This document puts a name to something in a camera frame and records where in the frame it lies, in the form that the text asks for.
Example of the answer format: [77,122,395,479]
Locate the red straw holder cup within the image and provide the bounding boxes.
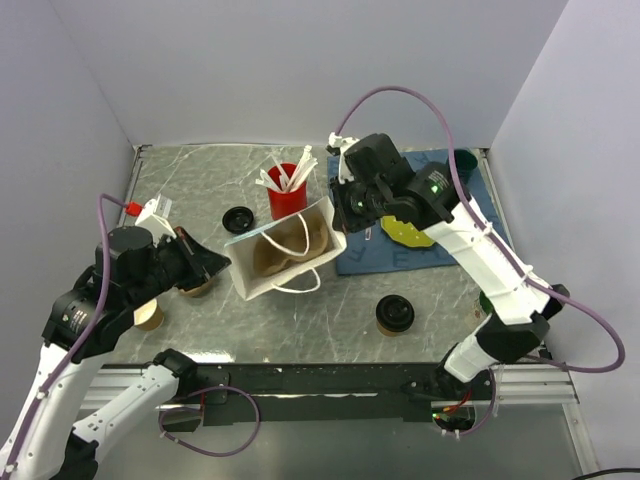
[267,162,308,220]

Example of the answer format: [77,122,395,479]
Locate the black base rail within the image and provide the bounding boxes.
[134,348,501,429]

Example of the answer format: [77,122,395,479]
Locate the yellow dotted plate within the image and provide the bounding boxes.
[380,216,435,249]

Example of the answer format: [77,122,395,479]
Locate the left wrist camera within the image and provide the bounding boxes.
[125,194,176,243]

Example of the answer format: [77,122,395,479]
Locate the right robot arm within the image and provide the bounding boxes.
[327,134,568,399]

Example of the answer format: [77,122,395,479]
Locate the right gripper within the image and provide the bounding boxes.
[328,171,391,235]

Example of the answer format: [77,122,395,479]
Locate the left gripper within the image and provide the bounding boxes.
[128,224,232,306]

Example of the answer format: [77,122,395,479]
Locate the cardboard cup carrier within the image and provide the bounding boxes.
[178,278,214,298]
[253,213,329,277]

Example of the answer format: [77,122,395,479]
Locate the dark green mug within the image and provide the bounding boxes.
[454,149,478,184]

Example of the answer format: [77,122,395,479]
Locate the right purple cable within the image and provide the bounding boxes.
[334,85,626,436]

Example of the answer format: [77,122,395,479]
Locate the blue letter-print cloth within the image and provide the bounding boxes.
[336,149,511,276]

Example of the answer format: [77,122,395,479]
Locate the purple cable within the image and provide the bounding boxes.
[0,193,136,480]
[334,85,626,436]

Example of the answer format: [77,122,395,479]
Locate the light blue paper bag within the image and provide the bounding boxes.
[224,196,347,301]

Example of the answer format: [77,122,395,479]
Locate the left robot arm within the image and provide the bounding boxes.
[1,226,231,479]

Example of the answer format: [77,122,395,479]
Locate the white wrapped straws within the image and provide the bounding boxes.
[255,145,318,193]

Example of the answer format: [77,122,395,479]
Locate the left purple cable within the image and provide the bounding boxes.
[0,193,136,480]

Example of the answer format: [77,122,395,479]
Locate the black cup lid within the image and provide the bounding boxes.
[222,206,255,235]
[375,294,415,326]

